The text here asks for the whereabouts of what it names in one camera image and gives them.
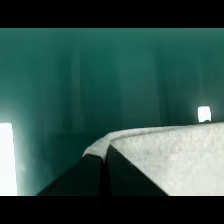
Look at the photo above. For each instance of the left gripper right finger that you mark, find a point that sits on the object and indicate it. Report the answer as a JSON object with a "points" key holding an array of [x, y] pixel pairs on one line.
{"points": [[128, 180]]}

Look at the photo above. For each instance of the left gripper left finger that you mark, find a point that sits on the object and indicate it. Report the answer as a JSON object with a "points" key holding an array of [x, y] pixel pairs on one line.
{"points": [[81, 178]]}

